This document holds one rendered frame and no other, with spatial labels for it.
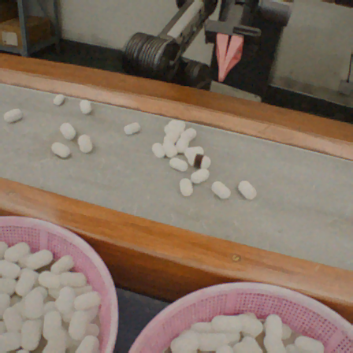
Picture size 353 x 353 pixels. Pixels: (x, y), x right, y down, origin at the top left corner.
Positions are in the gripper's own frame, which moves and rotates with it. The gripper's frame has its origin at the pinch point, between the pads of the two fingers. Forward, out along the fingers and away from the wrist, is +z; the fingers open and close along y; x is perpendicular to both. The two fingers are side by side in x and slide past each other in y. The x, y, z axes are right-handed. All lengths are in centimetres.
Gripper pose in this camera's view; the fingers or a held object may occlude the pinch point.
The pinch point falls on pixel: (221, 76)
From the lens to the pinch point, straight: 65.9
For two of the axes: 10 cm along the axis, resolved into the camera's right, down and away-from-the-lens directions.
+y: 9.6, 2.4, -1.4
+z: -2.7, 9.5, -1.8
